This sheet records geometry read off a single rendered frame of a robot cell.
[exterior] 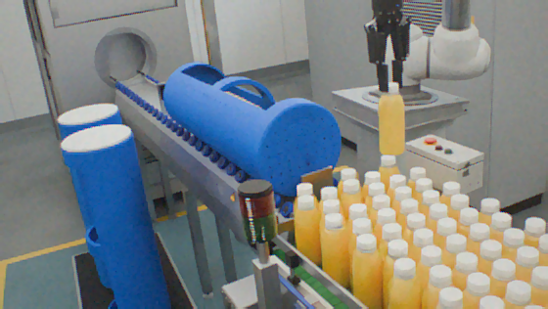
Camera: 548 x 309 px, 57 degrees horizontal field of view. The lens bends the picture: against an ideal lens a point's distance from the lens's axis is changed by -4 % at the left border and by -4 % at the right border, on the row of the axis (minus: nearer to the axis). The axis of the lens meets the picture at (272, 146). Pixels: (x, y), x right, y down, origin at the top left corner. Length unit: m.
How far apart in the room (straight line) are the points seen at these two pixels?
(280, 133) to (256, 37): 5.48
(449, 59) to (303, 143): 0.68
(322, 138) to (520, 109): 1.83
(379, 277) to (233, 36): 5.86
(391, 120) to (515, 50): 1.80
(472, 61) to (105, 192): 1.43
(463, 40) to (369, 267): 1.04
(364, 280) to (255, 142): 0.55
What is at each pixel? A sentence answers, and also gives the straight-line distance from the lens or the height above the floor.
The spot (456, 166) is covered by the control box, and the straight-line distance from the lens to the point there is 1.41.
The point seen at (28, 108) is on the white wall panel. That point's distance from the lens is 6.56.
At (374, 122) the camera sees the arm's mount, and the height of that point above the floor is 1.03.
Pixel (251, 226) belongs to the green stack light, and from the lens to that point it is 0.95.
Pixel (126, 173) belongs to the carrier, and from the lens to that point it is 2.10.
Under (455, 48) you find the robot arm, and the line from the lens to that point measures 1.94.
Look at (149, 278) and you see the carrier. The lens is 2.31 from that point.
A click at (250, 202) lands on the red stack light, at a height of 1.24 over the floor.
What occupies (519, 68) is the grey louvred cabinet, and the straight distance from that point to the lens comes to 3.12.
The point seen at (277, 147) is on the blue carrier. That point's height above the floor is 1.13.
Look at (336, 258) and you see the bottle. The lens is 1.21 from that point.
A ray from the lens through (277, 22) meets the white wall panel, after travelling 7.02.
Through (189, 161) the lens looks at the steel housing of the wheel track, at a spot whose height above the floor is 0.87.
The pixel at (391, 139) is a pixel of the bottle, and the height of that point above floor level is 1.17.
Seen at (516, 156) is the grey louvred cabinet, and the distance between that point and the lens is 3.30.
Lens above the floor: 1.66
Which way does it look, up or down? 21 degrees down
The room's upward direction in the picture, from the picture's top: 6 degrees counter-clockwise
